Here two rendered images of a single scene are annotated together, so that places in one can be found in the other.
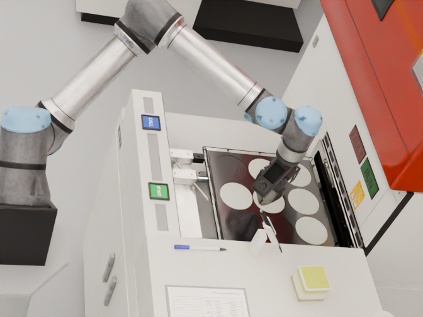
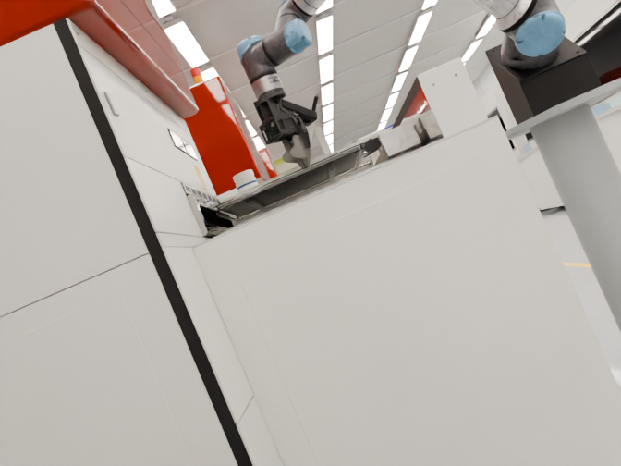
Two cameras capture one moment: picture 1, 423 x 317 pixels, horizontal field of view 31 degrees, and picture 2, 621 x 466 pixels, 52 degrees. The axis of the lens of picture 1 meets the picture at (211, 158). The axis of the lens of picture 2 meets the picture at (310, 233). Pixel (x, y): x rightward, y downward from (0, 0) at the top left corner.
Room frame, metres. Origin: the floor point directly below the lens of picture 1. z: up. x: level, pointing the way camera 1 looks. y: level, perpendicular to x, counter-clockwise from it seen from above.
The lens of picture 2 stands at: (3.01, 0.50, 0.71)
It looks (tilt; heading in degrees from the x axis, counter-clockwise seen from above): 2 degrees up; 206
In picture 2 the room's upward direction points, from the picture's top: 23 degrees counter-clockwise
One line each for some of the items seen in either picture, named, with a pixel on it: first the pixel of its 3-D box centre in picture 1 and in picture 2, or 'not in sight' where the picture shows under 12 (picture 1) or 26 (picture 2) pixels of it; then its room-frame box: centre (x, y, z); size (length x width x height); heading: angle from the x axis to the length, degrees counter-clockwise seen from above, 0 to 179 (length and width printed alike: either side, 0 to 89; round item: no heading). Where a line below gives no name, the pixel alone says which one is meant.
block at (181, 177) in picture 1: (182, 176); not in sight; (1.51, 0.06, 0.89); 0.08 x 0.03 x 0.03; 115
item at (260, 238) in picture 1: (266, 238); (314, 136); (1.30, -0.21, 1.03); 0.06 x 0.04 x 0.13; 115
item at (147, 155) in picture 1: (148, 173); (432, 125); (1.48, 0.15, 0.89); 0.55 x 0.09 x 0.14; 25
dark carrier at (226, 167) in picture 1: (270, 199); (293, 185); (1.57, -0.21, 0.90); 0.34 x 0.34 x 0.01; 25
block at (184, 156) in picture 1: (179, 156); (395, 134); (1.58, 0.09, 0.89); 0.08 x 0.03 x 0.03; 115
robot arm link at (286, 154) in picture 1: (291, 148); (268, 88); (1.52, -0.19, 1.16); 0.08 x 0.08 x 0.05
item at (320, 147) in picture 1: (332, 200); (215, 219); (1.67, -0.39, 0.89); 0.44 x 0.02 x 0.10; 25
